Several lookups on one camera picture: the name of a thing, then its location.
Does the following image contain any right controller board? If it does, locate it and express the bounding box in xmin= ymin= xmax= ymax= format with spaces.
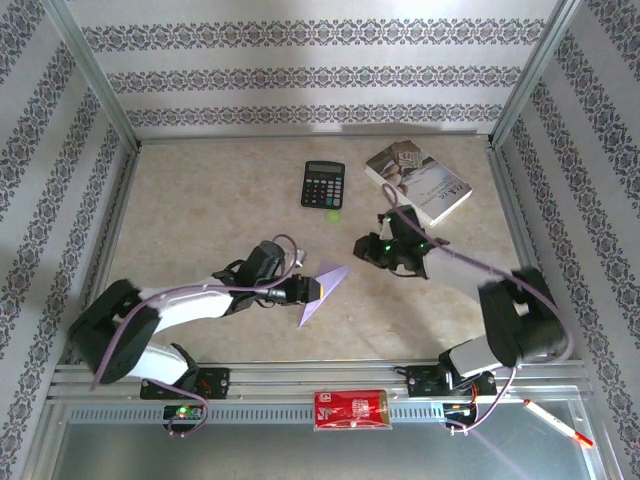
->
xmin=443 ymin=401 xmax=480 ymax=426

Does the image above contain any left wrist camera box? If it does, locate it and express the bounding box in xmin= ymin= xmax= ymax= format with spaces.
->
xmin=238 ymin=240 xmax=307 ymax=279

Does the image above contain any aluminium table edge rail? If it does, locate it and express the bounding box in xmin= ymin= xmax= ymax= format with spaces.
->
xmin=487 ymin=144 xmax=571 ymax=361
xmin=67 ymin=147 xmax=142 ymax=365
xmin=137 ymin=130 xmax=494 ymax=147

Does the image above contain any steel sheet tray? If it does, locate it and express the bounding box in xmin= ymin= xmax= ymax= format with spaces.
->
xmin=29 ymin=402 xmax=619 ymax=480

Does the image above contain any paperback book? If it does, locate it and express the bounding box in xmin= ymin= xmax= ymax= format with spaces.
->
xmin=364 ymin=140 xmax=474 ymax=229

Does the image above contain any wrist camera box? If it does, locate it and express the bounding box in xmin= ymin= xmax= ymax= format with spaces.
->
xmin=379 ymin=204 xmax=422 ymax=242
xmin=238 ymin=240 xmax=307 ymax=279

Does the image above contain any red packet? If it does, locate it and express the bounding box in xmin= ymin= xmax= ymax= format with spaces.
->
xmin=313 ymin=389 xmax=395 ymax=432

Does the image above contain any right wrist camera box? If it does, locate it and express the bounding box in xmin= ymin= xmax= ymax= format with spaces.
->
xmin=379 ymin=204 xmax=422 ymax=242

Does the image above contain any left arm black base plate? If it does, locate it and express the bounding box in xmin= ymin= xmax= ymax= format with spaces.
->
xmin=139 ymin=367 xmax=232 ymax=401

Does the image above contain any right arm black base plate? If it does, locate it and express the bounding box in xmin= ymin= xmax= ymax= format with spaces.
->
xmin=405 ymin=364 xmax=497 ymax=400

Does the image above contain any black calculator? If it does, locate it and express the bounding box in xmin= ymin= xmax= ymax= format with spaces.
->
xmin=300 ymin=160 xmax=347 ymax=211

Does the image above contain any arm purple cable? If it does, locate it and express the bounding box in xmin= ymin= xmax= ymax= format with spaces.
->
xmin=89 ymin=233 xmax=301 ymax=439
xmin=381 ymin=183 xmax=574 ymax=436

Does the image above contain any aluminium mounting rail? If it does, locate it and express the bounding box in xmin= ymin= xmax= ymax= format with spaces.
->
xmin=47 ymin=362 xmax=592 ymax=402

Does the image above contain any left controller board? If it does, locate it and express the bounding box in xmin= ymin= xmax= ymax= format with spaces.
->
xmin=163 ymin=403 xmax=207 ymax=427

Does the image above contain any slotted grey cable duct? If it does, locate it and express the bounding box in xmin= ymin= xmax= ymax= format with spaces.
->
xmin=67 ymin=402 xmax=451 ymax=425

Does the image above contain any aluminium frame post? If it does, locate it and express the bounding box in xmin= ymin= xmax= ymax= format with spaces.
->
xmin=487 ymin=0 xmax=586 ymax=150
xmin=42 ymin=0 xmax=142 ymax=151

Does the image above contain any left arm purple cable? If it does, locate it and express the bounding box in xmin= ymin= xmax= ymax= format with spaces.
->
xmin=89 ymin=233 xmax=301 ymax=439

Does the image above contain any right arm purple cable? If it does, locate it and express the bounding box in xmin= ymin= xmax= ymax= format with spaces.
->
xmin=381 ymin=183 xmax=574 ymax=436

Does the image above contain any red white pen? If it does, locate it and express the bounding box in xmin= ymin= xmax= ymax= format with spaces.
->
xmin=522 ymin=398 xmax=596 ymax=448

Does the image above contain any controller board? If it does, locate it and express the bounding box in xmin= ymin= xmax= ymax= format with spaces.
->
xmin=443 ymin=401 xmax=480 ymax=426
xmin=163 ymin=403 xmax=207 ymax=427

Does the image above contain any purple paper sheet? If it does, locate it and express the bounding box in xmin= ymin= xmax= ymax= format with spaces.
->
xmin=297 ymin=260 xmax=352 ymax=330

